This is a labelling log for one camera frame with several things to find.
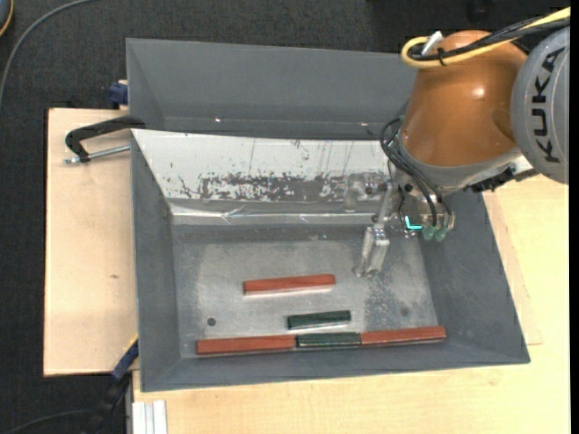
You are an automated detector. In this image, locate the red-brown flat block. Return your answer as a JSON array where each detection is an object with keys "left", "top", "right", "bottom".
[
  {"left": 195, "top": 335, "right": 298, "bottom": 357},
  {"left": 242, "top": 273, "right": 337, "bottom": 297},
  {"left": 360, "top": 325, "right": 448, "bottom": 347}
]

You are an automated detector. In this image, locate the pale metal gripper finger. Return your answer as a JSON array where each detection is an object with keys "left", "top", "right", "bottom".
[
  {"left": 352, "top": 225, "right": 377, "bottom": 278},
  {"left": 366, "top": 232, "right": 391, "bottom": 275}
]

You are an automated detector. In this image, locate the grey metal bin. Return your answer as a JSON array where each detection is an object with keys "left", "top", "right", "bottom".
[{"left": 125, "top": 37, "right": 531, "bottom": 392}]

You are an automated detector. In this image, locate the pale wood board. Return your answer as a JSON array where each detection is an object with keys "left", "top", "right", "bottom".
[{"left": 43, "top": 108, "right": 139, "bottom": 378}]

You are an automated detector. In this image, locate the dark green flat block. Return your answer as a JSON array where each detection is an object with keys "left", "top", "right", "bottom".
[
  {"left": 286, "top": 309, "right": 353, "bottom": 331},
  {"left": 295, "top": 331, "right": 364, "bottom": 349}
]

